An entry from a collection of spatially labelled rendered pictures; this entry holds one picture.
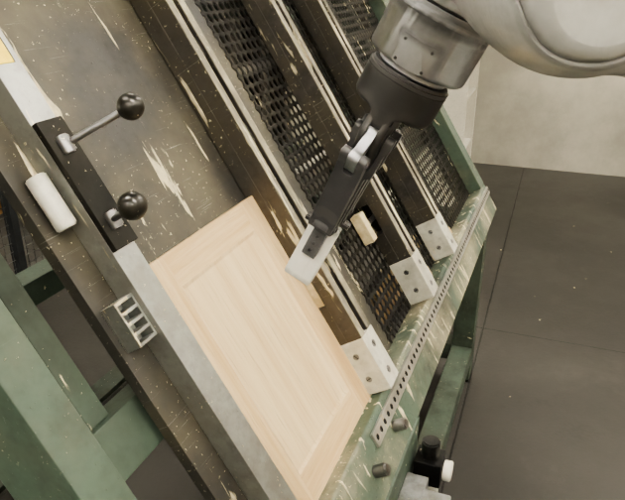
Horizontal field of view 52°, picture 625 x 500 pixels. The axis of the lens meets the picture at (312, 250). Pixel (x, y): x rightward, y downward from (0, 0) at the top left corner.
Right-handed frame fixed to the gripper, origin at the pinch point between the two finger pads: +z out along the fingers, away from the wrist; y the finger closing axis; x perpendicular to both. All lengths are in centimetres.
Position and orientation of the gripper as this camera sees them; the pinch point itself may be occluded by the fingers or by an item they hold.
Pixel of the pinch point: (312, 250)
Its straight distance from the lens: 65.1
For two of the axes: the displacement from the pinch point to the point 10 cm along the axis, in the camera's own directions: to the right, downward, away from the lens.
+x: 8.4, 5.3, -1.0
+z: -4.2, 7.6, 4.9
